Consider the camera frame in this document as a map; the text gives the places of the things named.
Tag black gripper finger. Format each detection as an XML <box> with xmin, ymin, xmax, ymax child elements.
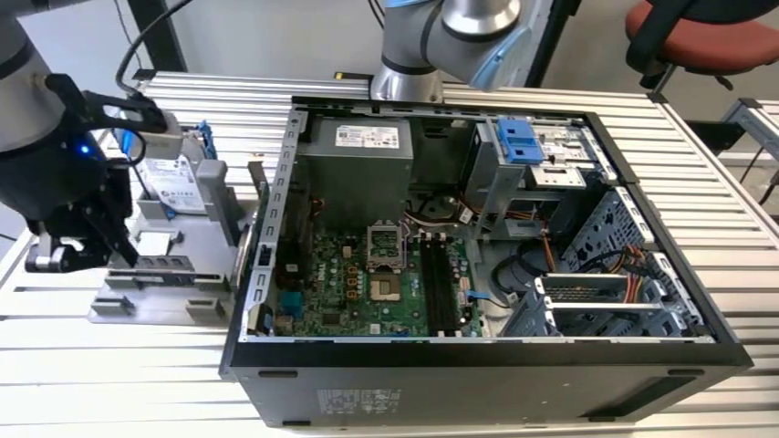
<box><xmin>79</xmin><ymin>203</ymin><xmax>139</xmax><ymax>270</ymax></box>
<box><xmin>22</xmin><ymin>232</ymin><xmax>110</xmax><ymax>274</ymax></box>

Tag white-latched RAM slot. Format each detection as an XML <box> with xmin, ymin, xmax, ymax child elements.
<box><xmin>444</xmin><ymin>232</ymin><xmax>462</xmax><ymax>338</ymax></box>
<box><xmin>428</xmin><ymin>232</ymin><xmax>446</xmax><ymax>338</ymax></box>

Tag silver CPU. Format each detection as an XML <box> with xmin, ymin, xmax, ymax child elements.
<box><xmin>135</xmin><ymin>233</ymin><xmax>173</xmax><ymax>256</ymax></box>

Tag hard disk in blue carrier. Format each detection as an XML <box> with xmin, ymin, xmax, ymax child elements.
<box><xmin>118</xmin><ymin>120</ymin><xmax>213</xmax><ymax>216</ymax></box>

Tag grey parts rack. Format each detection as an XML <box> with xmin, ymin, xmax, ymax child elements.
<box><xmin>87</xmin><ymin>159</ymin><xmax>269</xmax><ymax>326</ymax></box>

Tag green motherboard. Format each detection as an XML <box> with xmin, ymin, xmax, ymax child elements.
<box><xmin>270</xmin><ymin>223</ymin><xmax>488</xmax><ymax>339</ymax></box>

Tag grey power supply unit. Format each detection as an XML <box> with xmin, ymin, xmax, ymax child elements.
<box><xmin>296</xmin><ymin>116</ymin><xmax>414</xmax><ymax>229</ymax></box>

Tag CPU socket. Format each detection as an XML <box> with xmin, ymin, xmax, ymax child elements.
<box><xmin>364</xmin><ymin>268</ymin><xmax>406</xmax><ymax>305</ymax></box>

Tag black open PC case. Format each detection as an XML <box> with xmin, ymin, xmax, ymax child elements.
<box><xmin>217</xmin><ymin>94</ymin><xmax>754</xmax><ymax>429</ymax></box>

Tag grey metal drive cage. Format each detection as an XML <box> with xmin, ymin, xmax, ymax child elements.
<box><xmin>465</xmin><ymin>116</ymin><xmax>609</xmax><ymax>238</ymax></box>

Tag blue plastic drive latch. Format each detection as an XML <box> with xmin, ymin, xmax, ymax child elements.
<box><xmin>494</xmin><ymin>117</ymin><xmax>545</xmax><ymax>166</ymax></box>

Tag perforated metal disk bay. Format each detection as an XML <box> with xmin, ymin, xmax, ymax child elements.
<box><xmin>504</xmin><ymin>271</ymin><xmax>688</xmax><ymax>339</ymax></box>

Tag red office chair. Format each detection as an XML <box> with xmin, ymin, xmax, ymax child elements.
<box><xmin>624</xmin><ymin>0</ymin><xmax>779</xmax><ymax>92</ymax></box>

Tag black camera bracket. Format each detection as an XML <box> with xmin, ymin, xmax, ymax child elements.
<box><xmin>45</xmin><ymin>72</ymin><xmax>169</xmax><ymax>137</ymax></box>

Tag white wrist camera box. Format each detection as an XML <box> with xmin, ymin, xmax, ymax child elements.
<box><xmin>129</xmin><ymin>105</ymin><xmax>183</xmax><ymax>148</ymax></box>

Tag black camera cable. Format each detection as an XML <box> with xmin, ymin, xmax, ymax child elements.
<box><xmin>114</xmin><ymin>0</ymin><xmax>193</xmax><ymax>97</ymax></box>

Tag black metal post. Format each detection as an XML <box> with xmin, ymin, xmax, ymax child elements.
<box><xmin>526</xmin><ymin>0</ymin><xmax>577</xmax><ymax>88</ymax></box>
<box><xmin>123</xmin><ymin>0</ymin><xmax>188</xmax><ymax>81</ymax></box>

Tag metal socket cover frame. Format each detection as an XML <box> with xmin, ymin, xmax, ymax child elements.
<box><xmin>366</xmin><ymin>222</ymin><xmax>406</xmax><ymax>271</ymax></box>

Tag wire locking lever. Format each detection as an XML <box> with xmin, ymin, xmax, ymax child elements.
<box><xmin>397</xmin><ymin>217</ymin><xmax>410</xmax><ymax>271</ymax></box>

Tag power supply wire bundle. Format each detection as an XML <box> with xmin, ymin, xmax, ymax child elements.
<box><xmin>404</xmin><ymin>193</ymin><xmax>481</xmax><ymax>229</ymax></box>

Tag thick black cable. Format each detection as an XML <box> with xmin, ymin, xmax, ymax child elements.
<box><xmin>490</xmin><ymin>253</ymin><xmax>542</xmax><ymax>298</ymax></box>

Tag orange yellow drive power wires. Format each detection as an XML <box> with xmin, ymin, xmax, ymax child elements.
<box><xmin>618</xmin><ymin>245</ymin><xmax>657</xmax><ymax>306</ymax></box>
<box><xmin>508</xmin><ymin>204</ymin><xmax>556</xmax><ymax>275</ymax></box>

